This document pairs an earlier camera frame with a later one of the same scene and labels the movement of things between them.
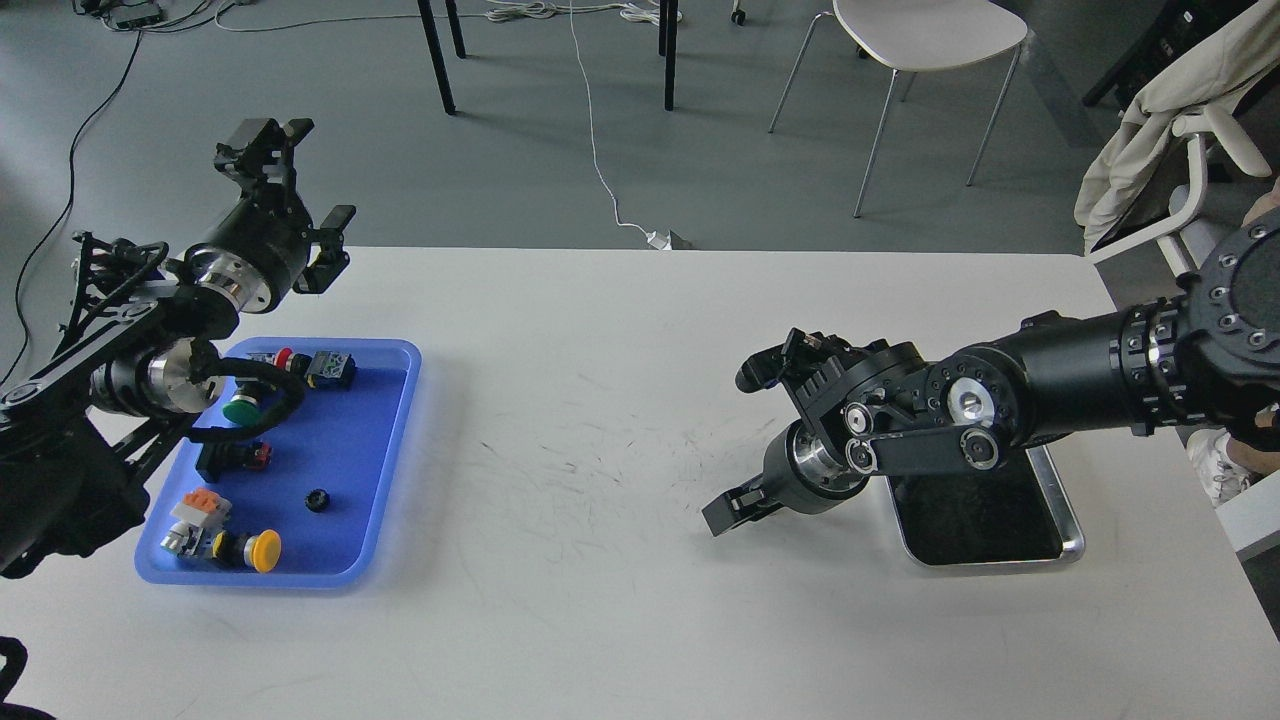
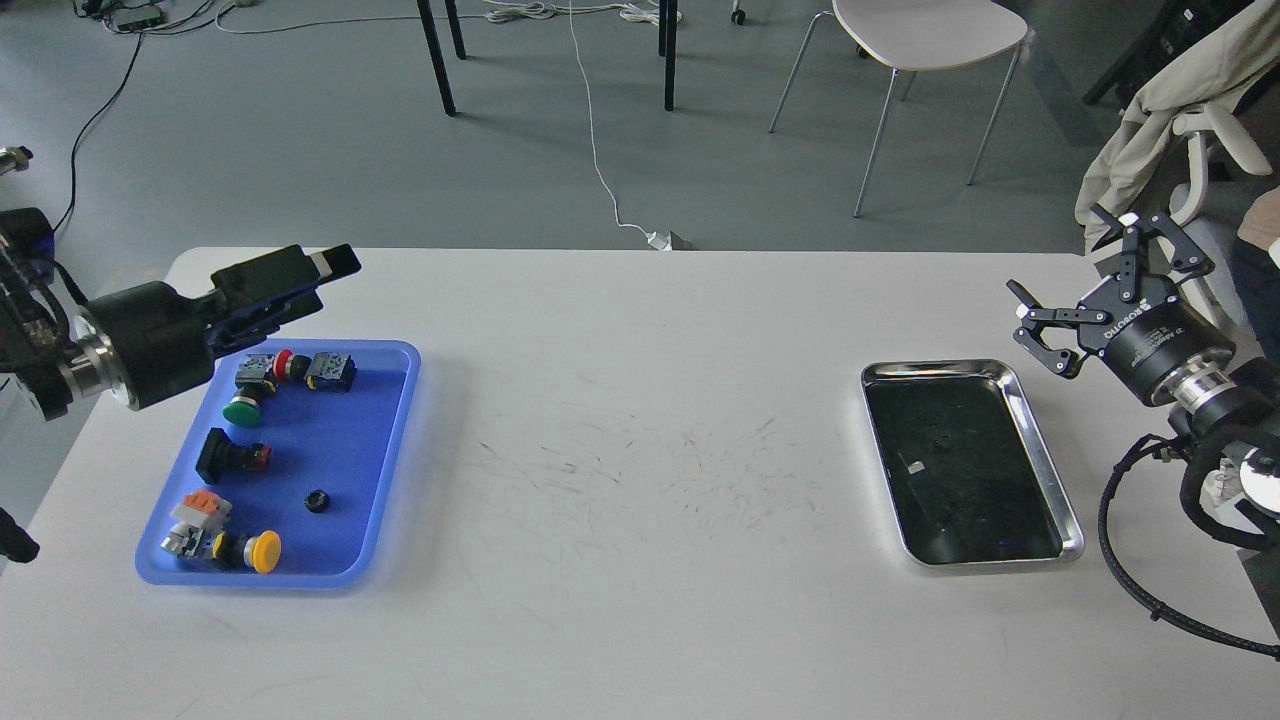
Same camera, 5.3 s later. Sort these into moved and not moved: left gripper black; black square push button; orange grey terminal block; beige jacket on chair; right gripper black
Moved: left gripper black; right gripper black
Not moved: orange grey terminal block; black square push button; beige jacket on chair
